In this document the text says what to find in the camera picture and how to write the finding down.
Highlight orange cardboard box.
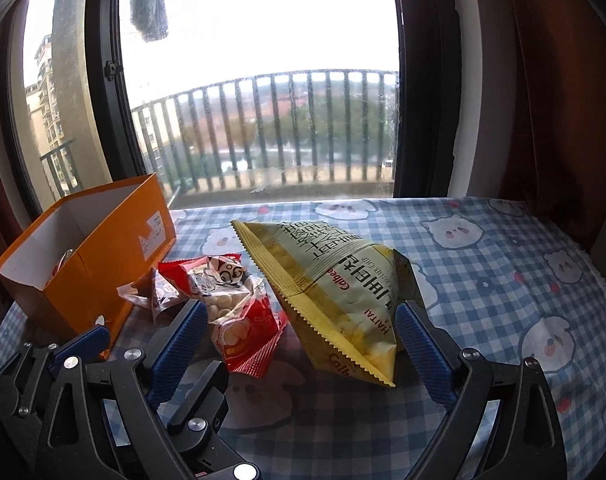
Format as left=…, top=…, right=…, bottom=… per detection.
left=0, top=173, right=178, bottom=361

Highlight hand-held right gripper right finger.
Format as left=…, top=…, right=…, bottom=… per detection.
left=395, top=301, right=570, bottom=480

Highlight beige apartment building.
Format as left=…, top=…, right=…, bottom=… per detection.
left=25, top=35, right=81, bottom=196

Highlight yellow chip bag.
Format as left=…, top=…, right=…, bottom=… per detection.
left=231, top=220, right=426, bottom=388

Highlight blue checked tablecloth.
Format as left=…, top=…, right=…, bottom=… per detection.
left=0, top=195, right=606, bottom=480

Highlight dark red curtain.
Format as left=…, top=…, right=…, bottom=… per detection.
left=500, top=0, right=606, bottom=256

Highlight red spicy snack packet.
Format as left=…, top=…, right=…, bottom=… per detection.
left=50, top=249, right=77, bottom=279

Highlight balcony metal railing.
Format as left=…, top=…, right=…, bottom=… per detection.
left=40, top=70, right=400, bottom=196

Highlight large grey hanging cloth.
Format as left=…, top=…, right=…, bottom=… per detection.
left=128, top=0, right=170, bottom=42

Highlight red snack packet white balls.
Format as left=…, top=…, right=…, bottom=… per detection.
left=152, top=254, right=290, bottom=377

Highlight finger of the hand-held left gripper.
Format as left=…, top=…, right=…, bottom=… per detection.
left=0, top=324, right=110, bottom=423
left=167, top=359, right=262, bottom=480

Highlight clear dark snack wrapper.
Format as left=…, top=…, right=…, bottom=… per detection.
left=117, top=280, right=184, bottom=323

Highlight black window frame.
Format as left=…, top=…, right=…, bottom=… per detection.
left=3, top=0, right=464, bottom=221

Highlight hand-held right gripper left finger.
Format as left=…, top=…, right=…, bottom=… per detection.
left=35, top=301, right=210, bottom=480

